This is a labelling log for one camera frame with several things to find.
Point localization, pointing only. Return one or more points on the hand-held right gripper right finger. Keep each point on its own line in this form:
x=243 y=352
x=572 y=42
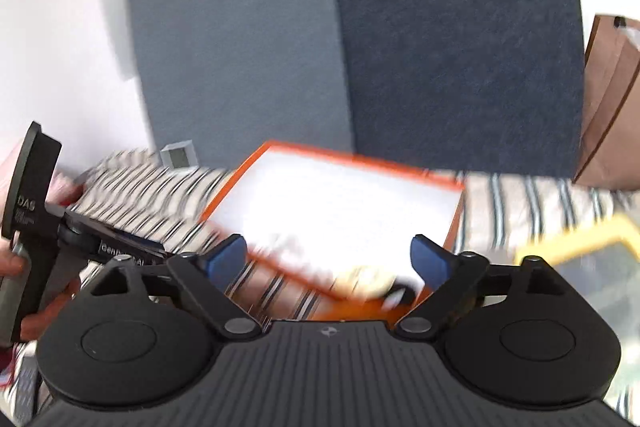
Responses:
x=427 y=259

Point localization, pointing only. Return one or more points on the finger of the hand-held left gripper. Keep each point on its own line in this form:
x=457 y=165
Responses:
x=107 y=244

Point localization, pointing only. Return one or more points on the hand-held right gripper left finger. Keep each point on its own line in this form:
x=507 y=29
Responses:
x=227 y=259

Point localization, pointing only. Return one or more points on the small white black plush toy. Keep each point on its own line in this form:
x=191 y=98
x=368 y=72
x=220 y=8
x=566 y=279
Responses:
x=372 y=284

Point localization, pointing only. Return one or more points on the orange rimmed white tray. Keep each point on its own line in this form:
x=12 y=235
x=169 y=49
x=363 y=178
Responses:
x=345 y=207

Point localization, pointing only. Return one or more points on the person's left hand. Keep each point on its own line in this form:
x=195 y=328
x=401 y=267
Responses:
x=50 y=309

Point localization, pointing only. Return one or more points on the striped blanket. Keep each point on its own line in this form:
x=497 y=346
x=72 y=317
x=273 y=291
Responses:
x=525 y=202

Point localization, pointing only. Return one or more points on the yellow rimmed container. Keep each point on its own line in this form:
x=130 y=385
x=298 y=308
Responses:
x=575 y=239

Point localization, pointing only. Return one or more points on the grey felt panel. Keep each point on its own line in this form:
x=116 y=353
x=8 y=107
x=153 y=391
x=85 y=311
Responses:
x=235 y=47

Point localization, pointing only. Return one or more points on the navy felt panel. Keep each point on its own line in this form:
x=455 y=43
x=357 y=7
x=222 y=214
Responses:
x=460 y=37

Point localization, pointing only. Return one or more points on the brown cardboard box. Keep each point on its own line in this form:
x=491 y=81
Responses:
x=607 y=107

